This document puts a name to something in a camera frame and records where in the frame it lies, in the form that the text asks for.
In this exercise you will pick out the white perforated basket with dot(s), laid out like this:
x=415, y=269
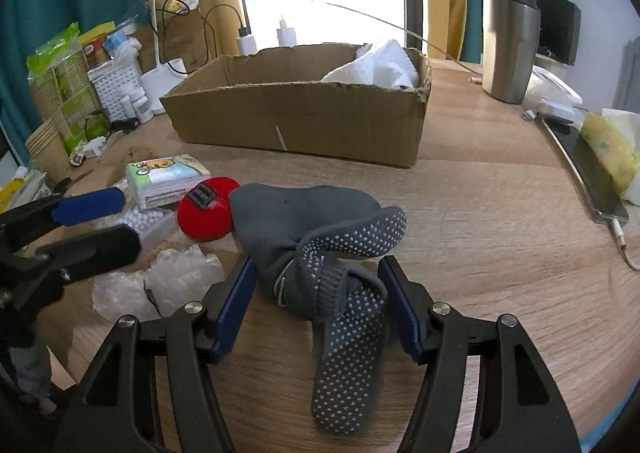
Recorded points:
x=115, y=83

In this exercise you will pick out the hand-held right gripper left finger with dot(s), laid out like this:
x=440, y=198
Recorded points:
x=232, y=305

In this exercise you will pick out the smartphone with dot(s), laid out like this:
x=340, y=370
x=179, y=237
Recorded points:
x=585, y=168

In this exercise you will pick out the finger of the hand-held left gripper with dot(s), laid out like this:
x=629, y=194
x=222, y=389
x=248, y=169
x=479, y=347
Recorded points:
x=100, y=248
x=90, y=205

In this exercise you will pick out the brown cardboard box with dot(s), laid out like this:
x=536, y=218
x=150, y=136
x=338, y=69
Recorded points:
x=300, y=118

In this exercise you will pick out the clear cotton swab box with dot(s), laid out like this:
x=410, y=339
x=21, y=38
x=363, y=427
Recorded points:
x=145, y=224

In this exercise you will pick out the white plug adapter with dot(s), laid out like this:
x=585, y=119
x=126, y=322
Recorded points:
x=95, y=147

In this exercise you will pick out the tall brown carton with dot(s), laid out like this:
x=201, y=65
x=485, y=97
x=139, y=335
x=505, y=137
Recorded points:
x=185, y=40

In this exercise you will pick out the jar with yellow lid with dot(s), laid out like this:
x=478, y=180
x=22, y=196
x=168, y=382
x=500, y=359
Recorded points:
x=97, y=45

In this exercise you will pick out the grey grip-dot sock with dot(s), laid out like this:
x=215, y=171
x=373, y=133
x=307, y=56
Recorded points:
x=345, y=373
x=280, y=213

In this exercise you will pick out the clear bubble wrap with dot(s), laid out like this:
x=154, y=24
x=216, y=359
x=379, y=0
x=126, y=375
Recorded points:
x=175, y=278

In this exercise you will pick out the steel tumbler with black lid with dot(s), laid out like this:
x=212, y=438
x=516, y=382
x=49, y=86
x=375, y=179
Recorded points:
x=510, y=48

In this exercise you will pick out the white medicine bottle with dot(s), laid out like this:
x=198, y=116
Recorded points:
x=143, y=108
x=127, y=108

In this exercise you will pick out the red round pouch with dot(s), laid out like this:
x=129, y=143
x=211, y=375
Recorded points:
x=200, y=225

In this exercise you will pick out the green printed packet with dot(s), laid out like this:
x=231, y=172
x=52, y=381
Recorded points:
x=60, y=78

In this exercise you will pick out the white towel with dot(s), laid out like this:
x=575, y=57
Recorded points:
x=380, y=63

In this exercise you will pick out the cartoon print tissue pack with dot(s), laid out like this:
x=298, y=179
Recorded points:
x=165, y=183

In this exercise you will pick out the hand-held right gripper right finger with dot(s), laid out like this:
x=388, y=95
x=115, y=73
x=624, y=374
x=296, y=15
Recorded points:
x=400, y=305

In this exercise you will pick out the stack of paper cups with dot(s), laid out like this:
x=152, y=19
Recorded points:
x=47, y=150

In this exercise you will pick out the black key fob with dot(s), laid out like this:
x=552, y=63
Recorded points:
x=125, y=124

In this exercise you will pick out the yellow tissue packet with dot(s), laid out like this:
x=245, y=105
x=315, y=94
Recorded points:
x=610, y=148

